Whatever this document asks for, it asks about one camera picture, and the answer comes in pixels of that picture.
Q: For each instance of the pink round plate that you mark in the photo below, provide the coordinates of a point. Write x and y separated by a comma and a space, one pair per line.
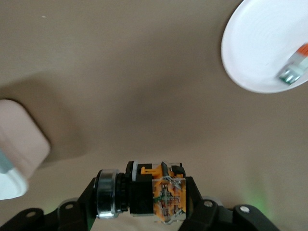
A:
255, 48

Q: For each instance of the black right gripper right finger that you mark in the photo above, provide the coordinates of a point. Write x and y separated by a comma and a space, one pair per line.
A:
196, 208

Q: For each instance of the white lidded plastic box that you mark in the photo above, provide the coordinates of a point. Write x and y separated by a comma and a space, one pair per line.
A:
21, 134

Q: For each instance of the orange push button switch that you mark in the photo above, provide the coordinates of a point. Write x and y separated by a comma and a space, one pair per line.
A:
142, 192

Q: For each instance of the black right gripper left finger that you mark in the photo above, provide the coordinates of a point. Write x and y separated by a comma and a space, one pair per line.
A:
83, 207

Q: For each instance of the small clear orange-white part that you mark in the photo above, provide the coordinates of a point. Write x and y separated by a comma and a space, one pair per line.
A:
294, 69

